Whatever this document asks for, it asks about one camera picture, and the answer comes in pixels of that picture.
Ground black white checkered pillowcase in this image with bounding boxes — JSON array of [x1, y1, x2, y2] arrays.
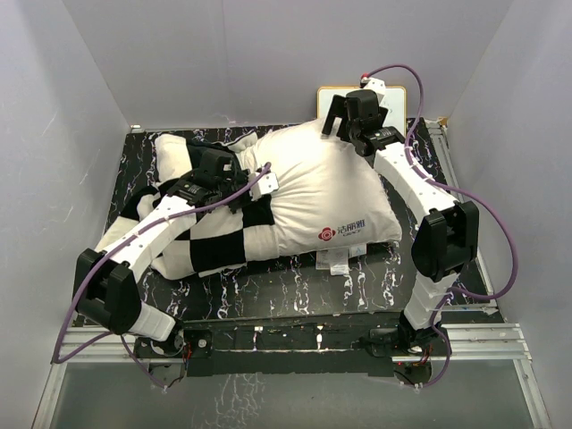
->
[[96, 132, 279, 280]]

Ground white pillow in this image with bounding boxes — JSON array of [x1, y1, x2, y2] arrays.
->
[[245, 120, 402, 257]]

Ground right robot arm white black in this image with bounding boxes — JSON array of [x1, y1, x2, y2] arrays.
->
[[322, 88, 479, 355]]

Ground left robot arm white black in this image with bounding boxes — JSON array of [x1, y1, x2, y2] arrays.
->
[[71, 149, 271, 357]]

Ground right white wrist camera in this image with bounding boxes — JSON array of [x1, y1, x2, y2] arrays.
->
[[360, 75, 386, 105]]

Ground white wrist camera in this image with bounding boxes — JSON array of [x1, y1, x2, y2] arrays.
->
[[360, 75, 386, 105], [248, 172, 279, 201]]

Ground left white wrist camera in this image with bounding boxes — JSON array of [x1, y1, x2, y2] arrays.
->
[[248, 172, 279, 201]]

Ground small whiteboard with wooden frame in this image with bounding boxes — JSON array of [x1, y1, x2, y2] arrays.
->
[[316, 86, 407, 135]]

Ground aluminium frame rail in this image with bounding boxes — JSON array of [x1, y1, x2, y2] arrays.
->
[[33, 120, 553, 429]]

